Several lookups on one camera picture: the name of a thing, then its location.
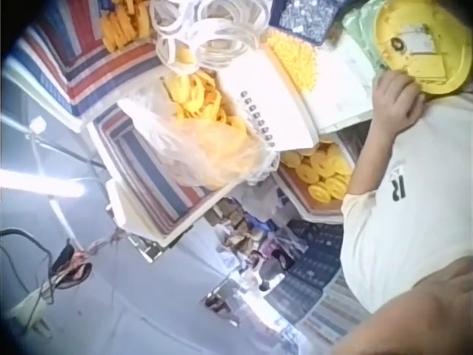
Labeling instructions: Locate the person's left hand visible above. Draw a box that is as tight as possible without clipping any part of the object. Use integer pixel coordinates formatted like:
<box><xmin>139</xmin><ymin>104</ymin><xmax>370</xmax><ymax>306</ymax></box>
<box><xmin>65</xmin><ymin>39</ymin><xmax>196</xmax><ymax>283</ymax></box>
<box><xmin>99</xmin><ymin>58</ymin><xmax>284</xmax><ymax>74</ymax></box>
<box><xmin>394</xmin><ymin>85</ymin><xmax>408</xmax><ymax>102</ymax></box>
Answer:
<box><xmin>371</xmin><ymin>69</ymin><xmax>426</xmax><ymax>129</ymax></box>

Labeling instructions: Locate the yellow round plastic disc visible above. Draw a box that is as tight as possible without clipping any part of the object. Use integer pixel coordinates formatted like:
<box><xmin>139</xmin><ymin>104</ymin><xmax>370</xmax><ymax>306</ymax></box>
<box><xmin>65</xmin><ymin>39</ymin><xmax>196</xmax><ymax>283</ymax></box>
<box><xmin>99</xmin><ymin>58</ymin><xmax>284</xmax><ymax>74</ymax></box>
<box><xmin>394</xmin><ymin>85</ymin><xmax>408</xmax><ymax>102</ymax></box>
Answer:
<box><xmin>372</xmin><ymin>0</ymin><xmax>473</xmax><ymax>95</ymax></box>

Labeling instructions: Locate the pale green plastic bag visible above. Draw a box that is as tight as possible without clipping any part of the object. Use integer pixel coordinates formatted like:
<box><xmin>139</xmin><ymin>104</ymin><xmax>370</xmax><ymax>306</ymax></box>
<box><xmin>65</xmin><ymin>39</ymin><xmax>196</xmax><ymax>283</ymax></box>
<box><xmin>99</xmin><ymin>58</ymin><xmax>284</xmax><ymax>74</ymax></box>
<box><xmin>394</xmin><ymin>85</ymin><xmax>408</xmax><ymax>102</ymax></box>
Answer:
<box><xmin>341</xmin><ymin>5</ymin><xmax>392</xmax><ymax>72</ymax></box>

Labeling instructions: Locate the pile of small yellow parts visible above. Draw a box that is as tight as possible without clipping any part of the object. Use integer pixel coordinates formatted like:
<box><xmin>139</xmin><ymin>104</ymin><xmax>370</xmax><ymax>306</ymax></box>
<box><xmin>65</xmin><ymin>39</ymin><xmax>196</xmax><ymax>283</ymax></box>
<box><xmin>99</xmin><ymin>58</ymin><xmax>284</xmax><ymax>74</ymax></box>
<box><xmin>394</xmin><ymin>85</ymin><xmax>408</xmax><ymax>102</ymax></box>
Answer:
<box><xmin>265</xmin><ymin>29</ymin><xmax>321</xmax><ymax>92</ymax></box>

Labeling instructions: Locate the heap of yellow round wheels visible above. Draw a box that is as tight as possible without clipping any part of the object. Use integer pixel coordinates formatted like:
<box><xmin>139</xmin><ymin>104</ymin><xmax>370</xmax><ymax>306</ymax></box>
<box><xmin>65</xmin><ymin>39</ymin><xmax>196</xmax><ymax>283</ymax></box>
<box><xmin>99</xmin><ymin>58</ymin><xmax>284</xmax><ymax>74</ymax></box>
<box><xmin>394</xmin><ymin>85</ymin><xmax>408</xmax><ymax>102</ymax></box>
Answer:
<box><xmin>282</xmin><ymin>142</ymin><xmax>353</xmax><ymax>203</ymax></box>

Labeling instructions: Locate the white spiral notebook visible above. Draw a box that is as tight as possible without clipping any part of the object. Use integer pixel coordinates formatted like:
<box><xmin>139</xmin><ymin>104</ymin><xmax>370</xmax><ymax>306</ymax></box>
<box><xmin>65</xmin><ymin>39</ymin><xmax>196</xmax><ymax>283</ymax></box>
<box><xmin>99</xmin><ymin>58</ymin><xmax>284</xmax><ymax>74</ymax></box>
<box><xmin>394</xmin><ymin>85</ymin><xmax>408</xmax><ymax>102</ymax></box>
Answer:
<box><xmin>217</xmin><ymin>47</ymin><xmax>321</xmax><ymax>153</ymax></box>

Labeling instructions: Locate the white tray with orange lining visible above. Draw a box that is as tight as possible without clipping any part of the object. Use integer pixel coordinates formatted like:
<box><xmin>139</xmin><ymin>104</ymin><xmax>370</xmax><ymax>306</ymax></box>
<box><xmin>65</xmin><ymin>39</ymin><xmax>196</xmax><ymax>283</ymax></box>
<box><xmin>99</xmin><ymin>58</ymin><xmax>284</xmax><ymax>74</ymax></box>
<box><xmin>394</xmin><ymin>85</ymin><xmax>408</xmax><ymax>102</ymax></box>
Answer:
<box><xmin>272</xmin><ymin>129</ymin><xmax>358</xmax><ymax>226</ymax></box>

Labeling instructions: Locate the bundle of white plastic rings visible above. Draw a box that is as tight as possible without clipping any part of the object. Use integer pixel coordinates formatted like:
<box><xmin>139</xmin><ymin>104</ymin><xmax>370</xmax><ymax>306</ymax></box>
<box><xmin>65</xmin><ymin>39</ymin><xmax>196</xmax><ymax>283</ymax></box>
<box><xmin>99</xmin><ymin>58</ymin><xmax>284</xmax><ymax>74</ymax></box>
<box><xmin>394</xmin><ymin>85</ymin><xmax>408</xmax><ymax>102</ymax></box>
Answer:
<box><xmin>149</xmin><ymin>0</ymin><xmax>270</xmax><ymax>74</ymax></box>

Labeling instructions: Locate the blue patterned floor mat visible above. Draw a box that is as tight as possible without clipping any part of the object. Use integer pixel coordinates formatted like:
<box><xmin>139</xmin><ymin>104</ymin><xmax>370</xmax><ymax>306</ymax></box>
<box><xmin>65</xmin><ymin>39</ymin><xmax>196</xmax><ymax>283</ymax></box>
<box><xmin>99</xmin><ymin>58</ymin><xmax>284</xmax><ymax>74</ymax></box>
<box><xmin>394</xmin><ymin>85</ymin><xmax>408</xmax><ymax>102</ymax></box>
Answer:
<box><xmin>263</xmin><ymin>219</ymin><xmax>345</xmax><ymax>327</ymax></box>

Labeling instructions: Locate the heap of clutter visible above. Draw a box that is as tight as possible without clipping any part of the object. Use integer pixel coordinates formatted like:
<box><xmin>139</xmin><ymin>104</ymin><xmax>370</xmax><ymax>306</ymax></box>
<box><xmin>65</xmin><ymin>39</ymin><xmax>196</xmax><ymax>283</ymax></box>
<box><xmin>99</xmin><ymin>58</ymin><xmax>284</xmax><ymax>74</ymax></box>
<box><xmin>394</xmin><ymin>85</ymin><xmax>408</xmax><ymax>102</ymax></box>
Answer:
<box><xmin>204</xmin><ymin>197</ymin><xmax>297</xmax><ymax>294</ymax></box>

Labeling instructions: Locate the clear plastic bag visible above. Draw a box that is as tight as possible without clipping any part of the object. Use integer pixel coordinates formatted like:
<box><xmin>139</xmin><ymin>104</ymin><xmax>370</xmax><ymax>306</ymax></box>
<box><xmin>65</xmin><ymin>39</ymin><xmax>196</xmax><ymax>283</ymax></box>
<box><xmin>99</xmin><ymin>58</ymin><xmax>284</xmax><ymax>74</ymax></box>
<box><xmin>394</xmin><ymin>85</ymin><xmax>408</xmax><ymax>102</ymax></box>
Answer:
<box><xmin>117</xmin><ymin>98</ymin><xmax>281</xmax><ymax>189</ymax></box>

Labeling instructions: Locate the pale striped floor mat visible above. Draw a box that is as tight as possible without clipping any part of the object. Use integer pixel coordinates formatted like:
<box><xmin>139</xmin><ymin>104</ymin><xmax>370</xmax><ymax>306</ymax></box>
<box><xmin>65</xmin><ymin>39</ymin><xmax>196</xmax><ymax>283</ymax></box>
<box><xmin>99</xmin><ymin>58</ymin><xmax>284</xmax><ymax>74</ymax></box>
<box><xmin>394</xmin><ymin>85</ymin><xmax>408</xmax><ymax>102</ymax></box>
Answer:
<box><xmin>294</xmin><ymin>272</ymin><xmax>371</xmax><ymax>355</ymax></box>

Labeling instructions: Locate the white crate with striped lining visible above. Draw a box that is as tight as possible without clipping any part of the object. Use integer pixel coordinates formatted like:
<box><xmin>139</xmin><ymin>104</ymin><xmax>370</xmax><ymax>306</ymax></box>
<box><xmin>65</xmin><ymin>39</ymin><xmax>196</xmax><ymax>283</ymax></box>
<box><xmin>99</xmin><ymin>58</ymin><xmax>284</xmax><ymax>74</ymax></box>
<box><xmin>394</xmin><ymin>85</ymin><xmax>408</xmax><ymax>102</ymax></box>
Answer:
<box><xmin>86</xmin><ymin>69</ymin><xmax>282</xmax><ymax>248</ymax></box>

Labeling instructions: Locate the heap of yellow flat pieces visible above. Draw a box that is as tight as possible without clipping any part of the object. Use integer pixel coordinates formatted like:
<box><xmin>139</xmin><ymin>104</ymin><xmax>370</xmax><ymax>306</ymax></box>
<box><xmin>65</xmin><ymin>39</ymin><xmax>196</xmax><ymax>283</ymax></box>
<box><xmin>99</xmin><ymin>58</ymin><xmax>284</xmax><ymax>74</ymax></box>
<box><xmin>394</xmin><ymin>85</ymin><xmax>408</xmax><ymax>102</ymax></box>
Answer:
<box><xmin>101</xmin><ymin>0</ymin><xmax>153</xmax><ymax>53</ymax></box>

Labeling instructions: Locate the striped woven sack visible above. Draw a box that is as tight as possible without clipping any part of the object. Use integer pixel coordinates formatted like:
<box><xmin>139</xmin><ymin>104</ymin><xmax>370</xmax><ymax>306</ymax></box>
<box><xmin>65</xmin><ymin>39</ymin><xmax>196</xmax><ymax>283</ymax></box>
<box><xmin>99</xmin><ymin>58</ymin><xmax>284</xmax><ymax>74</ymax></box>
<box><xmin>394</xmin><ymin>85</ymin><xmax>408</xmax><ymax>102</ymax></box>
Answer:
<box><xmin>7</xmin><ymin>0</ymin><xmax>160</xmax><ymax>116</ymax></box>

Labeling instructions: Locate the white power strip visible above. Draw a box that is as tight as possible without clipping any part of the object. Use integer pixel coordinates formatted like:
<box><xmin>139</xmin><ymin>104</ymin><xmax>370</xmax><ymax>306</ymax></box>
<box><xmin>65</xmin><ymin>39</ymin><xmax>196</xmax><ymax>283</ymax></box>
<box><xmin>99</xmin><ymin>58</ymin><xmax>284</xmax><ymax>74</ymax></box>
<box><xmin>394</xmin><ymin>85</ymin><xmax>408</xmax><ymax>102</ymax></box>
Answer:
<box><xmin>6</xmin><ymin>287</ymin><xmax>53</xmax><ymax>340</ymax></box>

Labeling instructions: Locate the heap of yellow ring parts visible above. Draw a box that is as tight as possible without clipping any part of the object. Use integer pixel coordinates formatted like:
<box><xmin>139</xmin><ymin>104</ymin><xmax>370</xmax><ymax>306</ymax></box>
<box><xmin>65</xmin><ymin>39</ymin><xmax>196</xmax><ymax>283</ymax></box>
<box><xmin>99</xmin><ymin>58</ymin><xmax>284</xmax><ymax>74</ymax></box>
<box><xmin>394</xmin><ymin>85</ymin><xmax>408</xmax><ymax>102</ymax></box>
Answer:
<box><xmin>162</xmin><ymin>70</ymin><xmax>249</xmax><ymax>131</ymax></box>

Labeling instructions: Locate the bundle of black cables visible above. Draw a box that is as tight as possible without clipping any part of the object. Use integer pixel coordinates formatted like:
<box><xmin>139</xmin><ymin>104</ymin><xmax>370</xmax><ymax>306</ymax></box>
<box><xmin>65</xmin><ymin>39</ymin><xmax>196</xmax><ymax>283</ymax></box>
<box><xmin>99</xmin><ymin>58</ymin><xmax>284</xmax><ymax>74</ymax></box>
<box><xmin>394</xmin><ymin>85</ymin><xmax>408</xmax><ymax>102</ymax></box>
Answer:
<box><xmin>0</xmin><ymin>226</ymin><xmax>94</xmax><ymax>297</ymax></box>

